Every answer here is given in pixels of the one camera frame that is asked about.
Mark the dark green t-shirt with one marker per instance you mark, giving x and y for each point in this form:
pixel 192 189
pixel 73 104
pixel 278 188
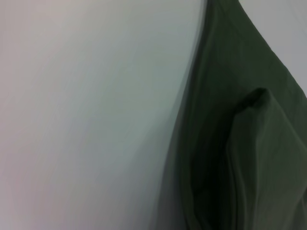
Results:
pixel 239 143

